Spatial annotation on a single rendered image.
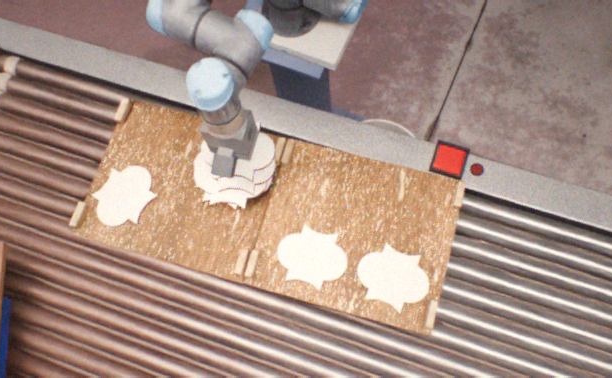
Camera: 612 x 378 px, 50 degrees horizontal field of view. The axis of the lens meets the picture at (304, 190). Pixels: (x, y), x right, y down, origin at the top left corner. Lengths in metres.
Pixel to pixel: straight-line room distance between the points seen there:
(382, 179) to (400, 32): 1.36
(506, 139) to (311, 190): 1.27
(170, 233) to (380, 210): 0.47
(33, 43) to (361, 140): 0.88
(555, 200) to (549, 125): 1.13
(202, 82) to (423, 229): 0.62
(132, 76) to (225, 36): 0.60
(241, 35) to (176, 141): 0.50
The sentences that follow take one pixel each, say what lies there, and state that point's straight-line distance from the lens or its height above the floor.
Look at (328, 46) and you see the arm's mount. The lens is 1.66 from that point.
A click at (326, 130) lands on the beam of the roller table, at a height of 0.92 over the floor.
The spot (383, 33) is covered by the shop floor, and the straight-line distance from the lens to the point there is 2.75.
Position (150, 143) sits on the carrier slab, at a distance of 1.57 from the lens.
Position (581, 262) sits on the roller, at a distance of 1.52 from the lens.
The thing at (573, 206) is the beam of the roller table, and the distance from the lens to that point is 1.55.
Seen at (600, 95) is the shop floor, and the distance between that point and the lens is 2.77.
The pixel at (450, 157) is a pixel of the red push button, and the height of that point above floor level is 0.93.
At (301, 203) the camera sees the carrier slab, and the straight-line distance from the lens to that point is 1.46.
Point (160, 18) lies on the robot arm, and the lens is 1.19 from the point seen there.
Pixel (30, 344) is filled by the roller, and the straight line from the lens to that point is 1.57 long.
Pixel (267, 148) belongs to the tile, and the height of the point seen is 1.09.
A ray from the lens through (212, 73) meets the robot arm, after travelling 1.08.
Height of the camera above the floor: 2.32
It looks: 71 degrees down
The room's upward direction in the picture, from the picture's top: 12 degrees counter-clockwise
